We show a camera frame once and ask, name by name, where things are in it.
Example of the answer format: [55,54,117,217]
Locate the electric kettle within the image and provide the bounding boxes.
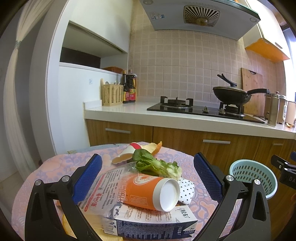
[285,101,296,126]

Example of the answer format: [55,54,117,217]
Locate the green leafy vegetable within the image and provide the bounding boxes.
[132,149,182,181]

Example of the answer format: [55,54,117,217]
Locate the beige utensil basket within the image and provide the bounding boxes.
[100,78,123,106]

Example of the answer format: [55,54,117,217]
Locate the wooden cutting board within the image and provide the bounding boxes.
[241,67,266,117]

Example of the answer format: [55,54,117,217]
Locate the orange paper cup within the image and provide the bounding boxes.
[124,174,180,212]

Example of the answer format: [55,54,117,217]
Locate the wooden base cabinets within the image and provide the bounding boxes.
[85,118,296,237]

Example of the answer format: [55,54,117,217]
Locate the range hood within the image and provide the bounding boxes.
[140,0,260,41]

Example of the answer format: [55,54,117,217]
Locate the red white paper cup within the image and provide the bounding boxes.
[112,142,142,164]

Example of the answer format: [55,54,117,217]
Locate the clear printed plastic bag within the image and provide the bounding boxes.
[78,162,138,218]

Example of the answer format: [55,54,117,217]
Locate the orange wall cabinet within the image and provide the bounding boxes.
[243,1,290,63]

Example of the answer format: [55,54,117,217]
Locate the steel thermos bottle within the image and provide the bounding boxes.
[267,91,280,127]

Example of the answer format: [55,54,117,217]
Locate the dark soy sauce bottle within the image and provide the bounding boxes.
[121,70,130,103]

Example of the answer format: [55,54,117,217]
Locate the white curtain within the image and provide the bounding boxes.
[3,0,53,180]

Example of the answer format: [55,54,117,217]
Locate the blue white milk carton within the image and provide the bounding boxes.
[102,204,198,240]

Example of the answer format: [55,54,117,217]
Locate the black wok with lid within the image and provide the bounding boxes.
[213,74,270,106]

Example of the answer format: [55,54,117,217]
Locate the teal plastic waste basket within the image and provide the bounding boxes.
[229,159,278,200]

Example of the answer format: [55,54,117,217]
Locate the polka dot paper wrapper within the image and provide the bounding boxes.
[178,177,195,205]

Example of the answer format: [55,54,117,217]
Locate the large sauce bottle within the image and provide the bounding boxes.
[126,69,137,102]

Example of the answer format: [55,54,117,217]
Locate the pink floral tablecloth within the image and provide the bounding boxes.
[11,144,218,238]

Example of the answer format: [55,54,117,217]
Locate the black gas stove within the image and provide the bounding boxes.
[147,96,264,123]

